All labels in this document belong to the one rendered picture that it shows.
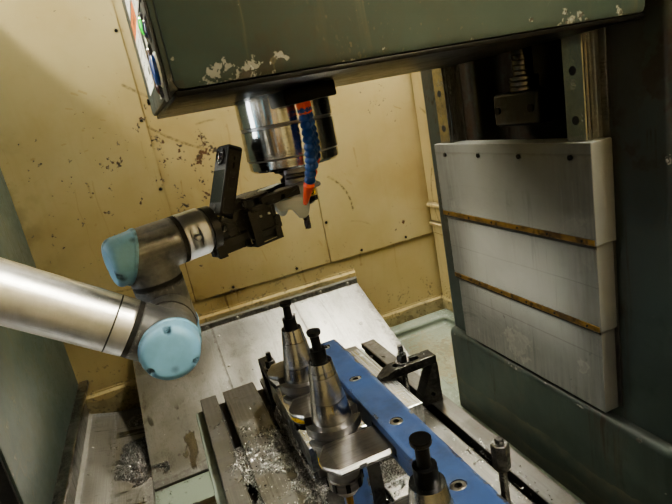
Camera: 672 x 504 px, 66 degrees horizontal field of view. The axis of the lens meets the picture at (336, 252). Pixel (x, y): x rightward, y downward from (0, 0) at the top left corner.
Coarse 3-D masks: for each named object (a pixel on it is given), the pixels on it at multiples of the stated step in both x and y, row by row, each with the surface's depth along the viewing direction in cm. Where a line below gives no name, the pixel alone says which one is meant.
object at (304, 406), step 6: (300, 396) 64; (306, 396) 64; (348, 396) 62; (294, 402) 63; (300, 402) 63; (306, 402) 62; (294, 408) 62; (300, 408) 61; (306, 408) 61; (294, 414) 61; (300, 414) 60
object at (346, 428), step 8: (352, 408) 58; (304, 416) 58; (352, 416) 56; (360, 416) 57; (312, 424) 56; (344, 424) 55; (352, 424) 55; (312, 432) 55; (320, 432) 55; (328, 432) 54; (336, 432) 54; (344, 432) 55; (352, 432) 55; (312, 440) 56; (320, 440) 55; (328, 440) 54; (312, 448) 56; (320, 448) 55
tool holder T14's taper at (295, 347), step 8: (296, 328) 65; (288, 336) 64; (296, 336) 65; (304, 336) 66; (288, 344) 65; (296, 344) 65; (304, 344) 65; (288, 352) 65; (296, 352) 65; (304, 352) 65; (288, 360) 65; (296, 360) 65; (304, 360) 65; (288, 368) 65; (296, 368) 65; (304, 368) 65; (288, 376) 66; (296, 376) 65; (304, 376) 65
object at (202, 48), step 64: (192, 0) 51; (256, 0) 53; (320, 0) 56; (384, 0) 58; (448, 0) 61; (512, 0) 64; (576, 0) 67; (640, 0) 71; (192, 64) 52; (256, 64) 54; (320, 64) 57; (384, 64) 64; (448, 64) 102
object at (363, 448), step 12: (360, 432) 55; (372, 432) 54; (336, 444) 54; (348, 444) 53; (360, 444) 53; (372, 444) 52; (384, 444) 52; (324, 456) 52; (336, 456) 52; (348, 456) 51; (360, 456) 51; (372, 456) 51; (384, 456) 51; (324, 468) 51; (336, 468) 50; (348, 468) 50; (360, 468) 50
